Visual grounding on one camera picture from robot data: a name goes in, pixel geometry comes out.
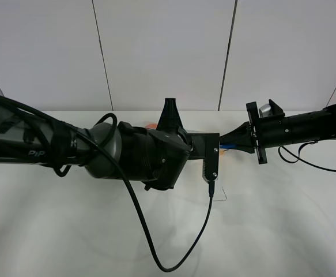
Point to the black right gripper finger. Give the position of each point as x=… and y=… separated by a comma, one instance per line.
x=245, y=148
x=241, y=135

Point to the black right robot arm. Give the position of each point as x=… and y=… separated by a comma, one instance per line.
x=310, y=127

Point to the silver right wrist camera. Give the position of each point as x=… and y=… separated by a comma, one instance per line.
x=265, y=111

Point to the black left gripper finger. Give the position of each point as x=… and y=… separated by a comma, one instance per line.
x=169, y=120

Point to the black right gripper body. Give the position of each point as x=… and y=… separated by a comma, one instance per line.
x=267, y=132

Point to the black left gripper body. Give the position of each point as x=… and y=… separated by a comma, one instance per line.
x=157, y=158

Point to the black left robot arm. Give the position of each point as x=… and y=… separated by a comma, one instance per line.
x=111, y=149

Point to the clear zip bag blue seal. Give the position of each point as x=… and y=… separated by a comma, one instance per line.
x=223, y=148

